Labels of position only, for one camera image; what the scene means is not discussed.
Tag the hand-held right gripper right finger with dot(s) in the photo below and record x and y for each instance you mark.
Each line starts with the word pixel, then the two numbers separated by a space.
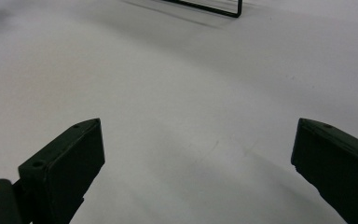
pixel 338 165

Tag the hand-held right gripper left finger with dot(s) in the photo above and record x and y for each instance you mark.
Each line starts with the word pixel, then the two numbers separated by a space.
pixel 63 165

